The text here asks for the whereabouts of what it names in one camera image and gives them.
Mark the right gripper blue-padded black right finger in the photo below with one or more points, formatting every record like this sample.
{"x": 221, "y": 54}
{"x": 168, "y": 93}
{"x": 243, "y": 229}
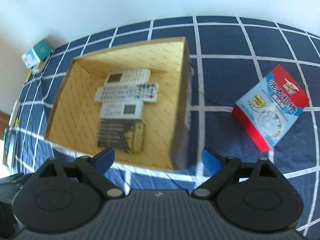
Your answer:
{"x": 222, "y": 170}

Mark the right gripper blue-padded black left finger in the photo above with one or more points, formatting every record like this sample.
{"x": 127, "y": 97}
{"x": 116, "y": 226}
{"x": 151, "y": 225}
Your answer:
{"x": 93, "y": 170}

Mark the clear plastic screwdriver set case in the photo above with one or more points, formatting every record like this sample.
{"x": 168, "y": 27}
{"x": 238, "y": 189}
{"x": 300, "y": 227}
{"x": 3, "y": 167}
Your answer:
{"x": 125, "y": 135}

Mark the white remote with LCD screen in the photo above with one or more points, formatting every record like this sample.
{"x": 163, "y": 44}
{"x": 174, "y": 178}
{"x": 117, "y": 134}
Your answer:
{"x": 131, "y": 110}

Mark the white TV remote colourful buttons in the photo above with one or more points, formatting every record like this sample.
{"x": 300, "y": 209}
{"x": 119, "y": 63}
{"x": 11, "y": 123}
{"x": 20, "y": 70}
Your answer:
{"x": 147, "y": 92}

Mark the red blue cleaner box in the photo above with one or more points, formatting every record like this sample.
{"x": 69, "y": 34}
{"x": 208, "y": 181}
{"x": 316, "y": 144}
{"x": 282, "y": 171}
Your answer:
{"x": 269, "y": 109}

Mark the yellow cardboard shoe box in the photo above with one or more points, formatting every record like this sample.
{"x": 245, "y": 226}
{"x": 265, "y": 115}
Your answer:
{"x": 74, "y": 119}

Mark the white air conditioner remote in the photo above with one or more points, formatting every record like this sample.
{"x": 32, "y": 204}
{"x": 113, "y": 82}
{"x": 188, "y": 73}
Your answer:
{"x": 128, "y": 76}

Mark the navy white grid bedsheet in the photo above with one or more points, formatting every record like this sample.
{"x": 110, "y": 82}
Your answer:
{"x": 229, "y": 55}

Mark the green white tissue box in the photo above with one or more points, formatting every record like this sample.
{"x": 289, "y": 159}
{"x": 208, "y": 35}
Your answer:
{"x": 36, "y": 54}

